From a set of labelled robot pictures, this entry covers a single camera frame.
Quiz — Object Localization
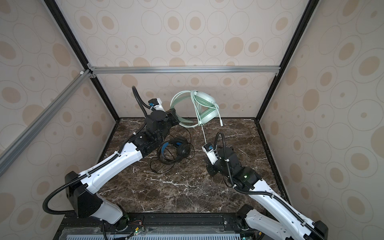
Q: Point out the mint green headphones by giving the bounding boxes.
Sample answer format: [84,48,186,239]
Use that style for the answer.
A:
[170,90,224,128]

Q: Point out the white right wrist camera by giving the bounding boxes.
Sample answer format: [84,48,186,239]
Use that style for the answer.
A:
[202,143,219,166]

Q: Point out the black right corner post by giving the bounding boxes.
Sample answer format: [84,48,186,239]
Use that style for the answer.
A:
[255,0,320,123]

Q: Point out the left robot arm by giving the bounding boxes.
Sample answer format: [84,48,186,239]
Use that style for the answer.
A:
[43,87,180,228]

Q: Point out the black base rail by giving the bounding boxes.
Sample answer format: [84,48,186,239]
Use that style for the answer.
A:
[54,213,268,240]

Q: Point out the black headphone cable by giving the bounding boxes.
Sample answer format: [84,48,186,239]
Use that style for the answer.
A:
[148,122,196,175]

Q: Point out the mint green headphone cable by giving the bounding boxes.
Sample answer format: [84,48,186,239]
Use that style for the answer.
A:
[199,119,208,145]

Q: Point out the aluminium left side rail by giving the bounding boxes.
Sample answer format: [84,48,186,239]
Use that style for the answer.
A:
[1,70,91,175]

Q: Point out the aluminium frame rail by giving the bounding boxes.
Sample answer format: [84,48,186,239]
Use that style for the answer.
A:
[91,66,280,74]

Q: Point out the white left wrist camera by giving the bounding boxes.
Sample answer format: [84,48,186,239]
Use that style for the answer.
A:
[149,98,165,112]

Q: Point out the black headphones blue accents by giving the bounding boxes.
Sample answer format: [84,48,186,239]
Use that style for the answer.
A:
[158,136,192,165]

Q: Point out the black frame corner post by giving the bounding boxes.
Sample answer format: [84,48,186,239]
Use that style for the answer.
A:
[43,0,120,122]

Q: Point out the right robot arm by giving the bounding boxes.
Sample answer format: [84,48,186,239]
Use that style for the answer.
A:
[202,132,329,240]

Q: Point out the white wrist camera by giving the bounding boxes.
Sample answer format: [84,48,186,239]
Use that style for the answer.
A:
[149,98,165,112]
[202,143,219,166]

